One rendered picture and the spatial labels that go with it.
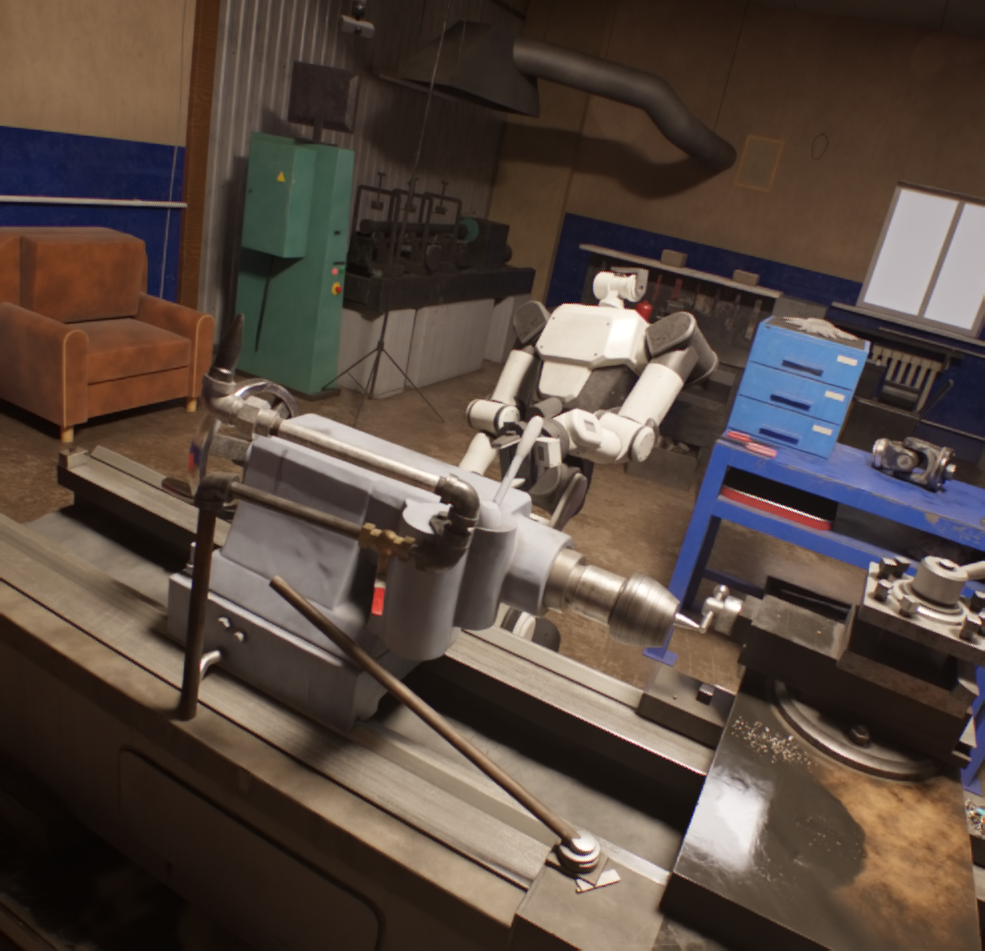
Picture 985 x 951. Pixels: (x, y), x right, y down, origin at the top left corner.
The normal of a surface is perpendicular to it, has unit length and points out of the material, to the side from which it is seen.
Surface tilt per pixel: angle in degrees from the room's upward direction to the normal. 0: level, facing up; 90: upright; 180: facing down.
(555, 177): 90
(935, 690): 90
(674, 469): 90
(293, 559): 68
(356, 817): 0
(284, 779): 0
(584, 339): 63
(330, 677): 90
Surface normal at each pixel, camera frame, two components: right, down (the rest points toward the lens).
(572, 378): -0.61, -0.33
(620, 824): 0.39, -0.86
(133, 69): 0.87, 0.33
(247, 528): -0.36, -0.07
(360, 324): -0.45, 0.26
